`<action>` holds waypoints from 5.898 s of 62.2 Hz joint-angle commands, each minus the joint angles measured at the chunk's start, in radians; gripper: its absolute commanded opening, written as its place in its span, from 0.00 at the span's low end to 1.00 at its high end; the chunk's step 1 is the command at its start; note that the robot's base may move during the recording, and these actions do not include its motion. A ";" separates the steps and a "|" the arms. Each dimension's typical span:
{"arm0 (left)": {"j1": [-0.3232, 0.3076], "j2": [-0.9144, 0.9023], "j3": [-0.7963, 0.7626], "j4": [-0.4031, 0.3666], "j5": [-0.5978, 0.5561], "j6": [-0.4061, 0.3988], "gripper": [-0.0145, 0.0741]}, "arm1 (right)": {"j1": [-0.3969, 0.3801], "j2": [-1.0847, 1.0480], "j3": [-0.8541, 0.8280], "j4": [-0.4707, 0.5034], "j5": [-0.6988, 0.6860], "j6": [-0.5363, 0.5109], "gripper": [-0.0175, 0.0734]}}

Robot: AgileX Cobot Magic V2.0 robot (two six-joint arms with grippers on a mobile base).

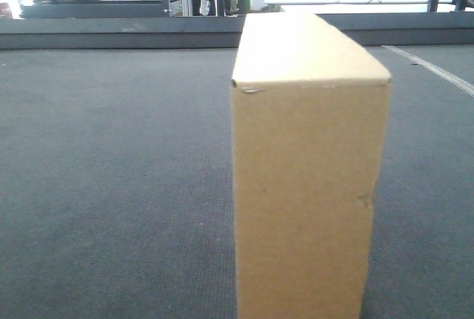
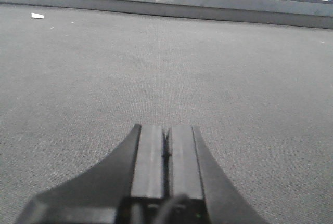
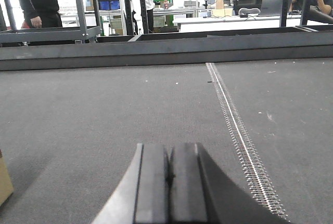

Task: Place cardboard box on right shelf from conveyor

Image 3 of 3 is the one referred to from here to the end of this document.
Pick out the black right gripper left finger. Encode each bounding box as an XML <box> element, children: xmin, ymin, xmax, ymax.
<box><xmin>93</xmin><ymin>143</ymin><xmax>168</xmax><ymax>223</ymax></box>

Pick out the white lab table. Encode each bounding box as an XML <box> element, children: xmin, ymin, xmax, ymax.
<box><xmin>172</xmin><ymin>15</ymin><xmax>328</xmax><ymax>33</ymax></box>

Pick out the dark conveyor frame rail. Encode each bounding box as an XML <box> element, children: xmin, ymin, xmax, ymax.
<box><xmin>1</xmin><ymin>24</ymin><xmax>332</xmax><ymax>71</ymax></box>

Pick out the metal belt splice seam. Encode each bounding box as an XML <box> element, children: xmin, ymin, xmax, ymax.
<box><xmin>206</xmin><ymin>62</ymin><xmax>288</xmax><ymax>220</ymax></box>

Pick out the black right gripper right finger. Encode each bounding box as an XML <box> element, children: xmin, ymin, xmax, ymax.
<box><xmin>170</xmin><ymin>143</ymin><xmax>287</xmax><ymax>223</ymax></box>

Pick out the person in black clothes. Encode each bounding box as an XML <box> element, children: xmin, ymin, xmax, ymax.
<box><xmin>19</xmin><ymin>0</ymin><xmax>62</xmax><ymax>29</ymax></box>

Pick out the blue storage bins background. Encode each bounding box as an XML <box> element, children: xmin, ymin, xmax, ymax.
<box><xmin>99</xmin><ymin>1</ymin><xmax>120</xmax><ymax>10</ymax></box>

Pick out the brown cardboard box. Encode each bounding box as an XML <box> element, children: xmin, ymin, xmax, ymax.
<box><xmin>0</xmin><ymin>151</ymin><xmax>14</xmax><ymax>206</ymax></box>

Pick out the black laptop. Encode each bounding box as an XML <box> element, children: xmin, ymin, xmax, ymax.
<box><xmin>258</xmin><ymin>0</ymin><xmax>283</xmax><ymax>17</ymax></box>

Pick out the grey metal shelf rack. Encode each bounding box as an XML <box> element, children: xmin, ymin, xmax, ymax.
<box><xmin>1</xmin><ymin>0</ymin><xmax>101</xmax><ymax>44</ymax></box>

